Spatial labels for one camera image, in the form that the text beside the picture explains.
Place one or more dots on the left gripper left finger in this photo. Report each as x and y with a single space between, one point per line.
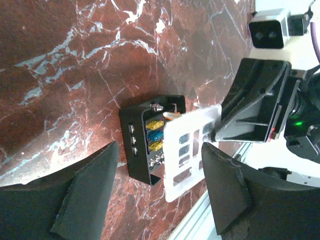
83 210

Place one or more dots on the clear plastic fuse box cover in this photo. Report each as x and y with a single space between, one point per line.
182 143

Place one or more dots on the aluminium rail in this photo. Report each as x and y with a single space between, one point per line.
198 224

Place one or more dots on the black fuse box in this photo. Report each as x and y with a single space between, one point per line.
141 161

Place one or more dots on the blue blade fuse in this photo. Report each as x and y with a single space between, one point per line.
155 136

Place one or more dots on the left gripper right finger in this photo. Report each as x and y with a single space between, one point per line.
227 189

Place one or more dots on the yellow fuse in box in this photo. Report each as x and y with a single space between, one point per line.
154 125

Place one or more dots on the yellow fuse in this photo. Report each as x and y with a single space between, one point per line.
154 125
156 146

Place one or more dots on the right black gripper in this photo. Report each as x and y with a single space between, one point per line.
269 97

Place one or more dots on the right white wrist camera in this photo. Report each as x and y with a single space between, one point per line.
272 29

